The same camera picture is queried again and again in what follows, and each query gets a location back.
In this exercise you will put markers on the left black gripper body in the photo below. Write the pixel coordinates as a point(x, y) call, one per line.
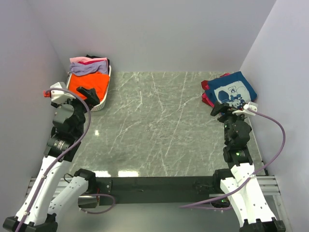
point(80, 109)

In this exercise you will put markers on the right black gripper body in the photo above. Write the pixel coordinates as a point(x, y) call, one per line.
point(229, 120)

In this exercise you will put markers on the orange t shirt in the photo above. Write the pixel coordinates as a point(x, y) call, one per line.
point(96, 80)

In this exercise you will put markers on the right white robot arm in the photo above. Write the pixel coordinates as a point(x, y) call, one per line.
point(239, 182)

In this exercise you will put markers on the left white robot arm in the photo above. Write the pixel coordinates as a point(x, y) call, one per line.
point(41, 211)

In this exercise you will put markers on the white perforated basket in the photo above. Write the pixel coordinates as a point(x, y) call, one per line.
point(102, 103)

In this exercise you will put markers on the pink folded shirt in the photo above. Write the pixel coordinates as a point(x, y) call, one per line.
point(211, 96)

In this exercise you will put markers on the blue cartoon print shirt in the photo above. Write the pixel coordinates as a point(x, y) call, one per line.
point(233, 89)

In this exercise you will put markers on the red folded shirt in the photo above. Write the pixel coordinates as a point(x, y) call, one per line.
point(205, 85)

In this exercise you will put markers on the lavender shirt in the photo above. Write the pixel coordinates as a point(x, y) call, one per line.
point(79, 69)

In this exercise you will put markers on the magenta shirt in basket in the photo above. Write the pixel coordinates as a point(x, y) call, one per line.
point(88, 62)

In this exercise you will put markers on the light pink shirt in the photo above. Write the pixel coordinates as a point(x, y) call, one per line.
point(86, 59)

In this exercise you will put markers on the black garment in basket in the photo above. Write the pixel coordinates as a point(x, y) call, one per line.
point(88, 56)

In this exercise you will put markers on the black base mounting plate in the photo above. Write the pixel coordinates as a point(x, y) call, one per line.
point(171, 189)

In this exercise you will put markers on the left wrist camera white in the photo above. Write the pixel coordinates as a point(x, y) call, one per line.
point(58, 96)

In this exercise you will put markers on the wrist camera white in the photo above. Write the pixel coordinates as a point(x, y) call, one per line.
point(58, 96)
point(249, 109)

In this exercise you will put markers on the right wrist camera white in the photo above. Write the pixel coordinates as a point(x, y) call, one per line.
point(249, 109)

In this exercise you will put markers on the aluminium rail frame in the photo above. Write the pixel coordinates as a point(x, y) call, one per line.
point(268, 185)

